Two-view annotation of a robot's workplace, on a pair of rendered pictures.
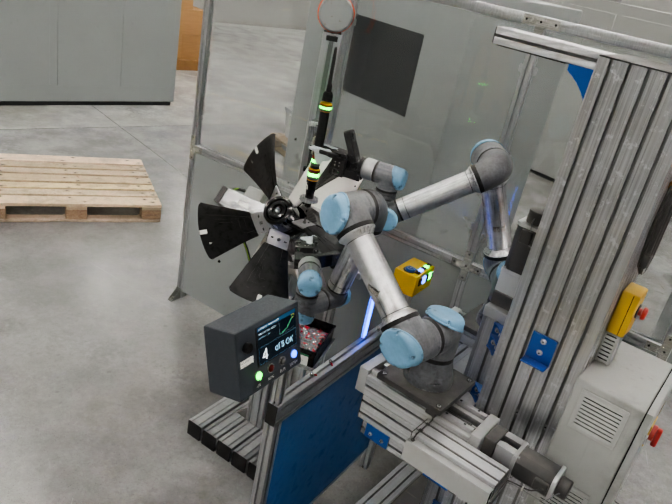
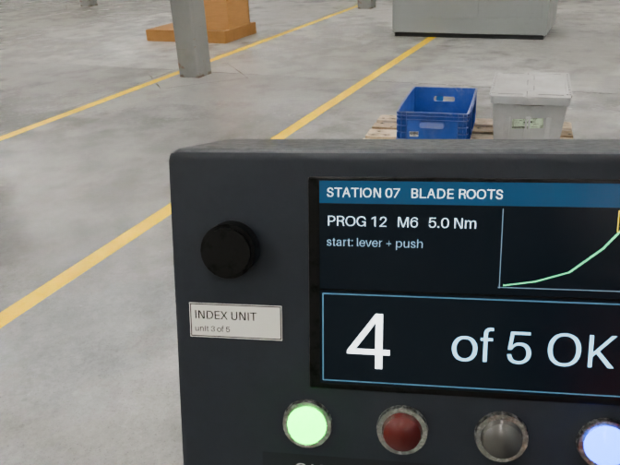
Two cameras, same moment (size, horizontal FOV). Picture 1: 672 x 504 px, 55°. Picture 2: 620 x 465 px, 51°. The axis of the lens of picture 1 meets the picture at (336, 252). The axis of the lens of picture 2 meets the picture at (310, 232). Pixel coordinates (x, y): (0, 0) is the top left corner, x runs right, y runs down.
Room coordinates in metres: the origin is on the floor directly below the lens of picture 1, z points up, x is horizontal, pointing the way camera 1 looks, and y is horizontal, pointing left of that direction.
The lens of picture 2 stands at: (1.29, -0.12, 1.36)
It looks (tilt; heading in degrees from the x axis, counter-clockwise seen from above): 26 degrees down; 70
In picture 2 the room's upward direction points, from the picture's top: 3 degrees counter-clockwise
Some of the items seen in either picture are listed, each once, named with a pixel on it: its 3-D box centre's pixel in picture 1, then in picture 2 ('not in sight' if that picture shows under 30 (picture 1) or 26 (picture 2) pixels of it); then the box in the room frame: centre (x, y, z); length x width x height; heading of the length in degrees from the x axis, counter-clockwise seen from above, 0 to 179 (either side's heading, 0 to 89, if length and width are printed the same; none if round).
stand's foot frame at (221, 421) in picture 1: (267, 419); not in sight; (2.49, 0.16, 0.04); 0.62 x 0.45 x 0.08; 151
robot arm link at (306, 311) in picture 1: (308, 304); not in sight; (1.86, 0.05, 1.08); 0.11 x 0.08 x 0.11; 137
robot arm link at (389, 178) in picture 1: (389, 176); not in sight; (2.16, -0.13, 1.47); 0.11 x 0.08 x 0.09; 71
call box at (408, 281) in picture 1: (412, 278); not in sight; (2.33, -0.32, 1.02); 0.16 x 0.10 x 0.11; 151
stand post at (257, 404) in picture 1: (266, 356); not in sight; (2.40, 0.21, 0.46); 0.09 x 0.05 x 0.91; 61
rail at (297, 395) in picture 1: (349, 358); not in sight; (1.98, -0.13, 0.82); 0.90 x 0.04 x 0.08; 151
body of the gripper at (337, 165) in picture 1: (348, 164); not in sight; (2.21, 0.02, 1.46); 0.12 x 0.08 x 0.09; 71
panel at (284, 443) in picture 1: (330, 436); not in sight; (1.98, -0.13, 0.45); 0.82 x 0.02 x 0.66; 151
